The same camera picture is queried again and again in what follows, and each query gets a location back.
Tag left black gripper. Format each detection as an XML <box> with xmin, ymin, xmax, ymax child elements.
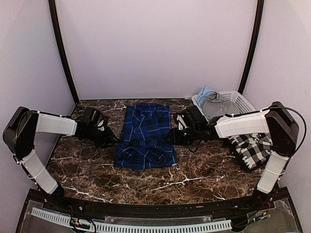
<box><xmin>83</xmin><ymin>125</ymin><xmax>119</xmax><ymax>149</ymax></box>

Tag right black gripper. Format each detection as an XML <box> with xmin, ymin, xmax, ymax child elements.
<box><xmin>164</xmin><ymin>125</ymin><xmax>200</xmax><ymax>146</ymax></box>

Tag blue plaid long sleeve shirt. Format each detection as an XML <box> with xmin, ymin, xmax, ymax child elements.
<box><xmin>114</xmin><ymin>103</ymin><xmax>177</xmax><ymax>171</ymax></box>

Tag black white checkered shirt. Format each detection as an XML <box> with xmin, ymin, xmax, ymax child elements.
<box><xmin>225</xmin><ymin>133</ymin><xmax>273</xmax><ymax>173</ymax></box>

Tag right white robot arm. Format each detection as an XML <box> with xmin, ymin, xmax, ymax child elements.
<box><xmin>167</xmin><ymin>101</ymin><xmax>301</xmax><ymax>211</ymax></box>

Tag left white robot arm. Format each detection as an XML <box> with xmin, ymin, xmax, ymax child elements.
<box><xmin>2</xmin><ymin>106</ymin><xmax>119</xmax><ymax>212</ymax></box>

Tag grey button shirt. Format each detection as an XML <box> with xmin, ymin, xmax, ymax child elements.
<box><xmin>201</xmin><ymin>92</ymin><xmax>240</xmax><ymax>120</ymax></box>

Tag light blue shirt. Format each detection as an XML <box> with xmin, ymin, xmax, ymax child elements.
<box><xmin>195</xmin><ymin>85</ymin><xmax>215</xmax><ymax>107</ymax></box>

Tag white plastic laundry basket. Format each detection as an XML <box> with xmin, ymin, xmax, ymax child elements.
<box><xmin>191</xmin><ymin>91</ymin><xmax>255</xmax><ymax>121</ymax></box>

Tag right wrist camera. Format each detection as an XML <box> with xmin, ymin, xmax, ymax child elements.
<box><xmin>173</xmin><ymin>105</ymin><xmax>208</xmax><ymax>130</ymax></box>

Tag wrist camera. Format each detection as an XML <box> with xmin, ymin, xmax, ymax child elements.
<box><xmin>173</xmin><ymin>105</ymin><xmax>208</xmax><ymax>130</ymax></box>
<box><xmin>80</xmin><ymin>107</ymin><xmax>108</xmax><ymax>131</ymax></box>

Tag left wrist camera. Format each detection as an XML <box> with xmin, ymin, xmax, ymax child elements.
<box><xmin>80</xmin><ymin>107</ymin><xmax>108</xmax><ymax>131</ymax></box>

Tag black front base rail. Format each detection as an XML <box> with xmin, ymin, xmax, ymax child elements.
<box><xmin>29</xmin><ymin>186</ymin><xmax>290</xmax><ymax>221</ymax></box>

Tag white slotted cable duct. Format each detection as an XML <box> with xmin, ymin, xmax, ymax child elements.
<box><xmin>31</xmin><ymin>207</ymin><xmax>232</xmax><ymax>233</ymax></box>

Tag left black corner post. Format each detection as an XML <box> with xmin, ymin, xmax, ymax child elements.
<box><xmin>48</xmin><ymin>0</ymin><xmax>80</xmax><ymax>105</ymax></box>

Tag black corner post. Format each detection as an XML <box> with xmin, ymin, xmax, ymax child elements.
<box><xmin>238</xmin><ymin>0</ymin><xmax>264</xmax><ymax>95</ymax></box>
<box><xmin>48</xmin><ymin>0</ymin><xmax>80</xmax><ymax>105</ymax></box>

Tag right black corner post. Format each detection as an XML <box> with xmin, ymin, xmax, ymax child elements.
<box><xmin>238</xmin><ymin>0</ymin><xmax>264</xmax><ymax>95</ymax></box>

